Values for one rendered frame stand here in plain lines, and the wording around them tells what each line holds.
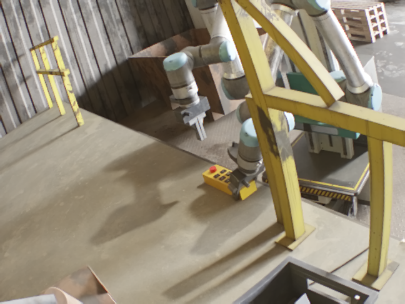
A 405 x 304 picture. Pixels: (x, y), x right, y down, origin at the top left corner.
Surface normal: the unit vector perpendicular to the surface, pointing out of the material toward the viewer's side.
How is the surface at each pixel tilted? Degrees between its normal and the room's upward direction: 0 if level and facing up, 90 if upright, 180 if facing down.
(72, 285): 11
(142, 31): 90
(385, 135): 90
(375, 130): 90
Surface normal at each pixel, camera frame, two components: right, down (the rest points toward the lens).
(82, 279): -0.18, -0.78
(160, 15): 0.57, 0.23
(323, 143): -0.65, 0.53
